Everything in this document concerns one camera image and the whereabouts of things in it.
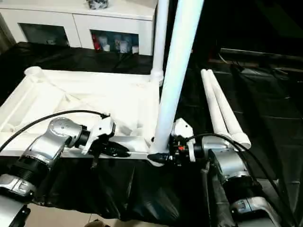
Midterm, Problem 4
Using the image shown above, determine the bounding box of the black backdrop cloth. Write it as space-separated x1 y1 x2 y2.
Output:
155 0 303 55

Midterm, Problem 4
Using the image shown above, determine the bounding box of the red packet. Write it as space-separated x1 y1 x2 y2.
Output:
93 35 102 52

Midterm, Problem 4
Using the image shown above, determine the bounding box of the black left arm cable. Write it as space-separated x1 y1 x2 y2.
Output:
0 110 111 152

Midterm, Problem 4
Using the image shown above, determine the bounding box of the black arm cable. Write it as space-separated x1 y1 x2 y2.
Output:
188 133 298 227
0 110 111 152

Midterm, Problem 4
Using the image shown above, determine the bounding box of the black mat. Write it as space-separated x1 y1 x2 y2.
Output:
0 41 303 225

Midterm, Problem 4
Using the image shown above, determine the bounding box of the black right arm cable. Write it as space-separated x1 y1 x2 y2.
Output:
188 133 298 227

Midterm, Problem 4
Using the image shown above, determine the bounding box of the white glass-door cabinet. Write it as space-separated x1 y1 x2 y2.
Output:
0 0 157 57

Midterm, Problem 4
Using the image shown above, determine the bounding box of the long black bar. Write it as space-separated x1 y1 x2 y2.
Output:
219 47 303 59

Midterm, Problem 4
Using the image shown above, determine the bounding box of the black and white bag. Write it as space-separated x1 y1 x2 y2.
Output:
85 0 110 10

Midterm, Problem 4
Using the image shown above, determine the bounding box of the white plastic table leg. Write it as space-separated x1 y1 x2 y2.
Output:
151 0 170 86
200 69 230 135
148 0 205 155
205 69 252 150

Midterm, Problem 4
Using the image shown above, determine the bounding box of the black robot foot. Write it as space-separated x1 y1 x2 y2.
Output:
86 218 105 227

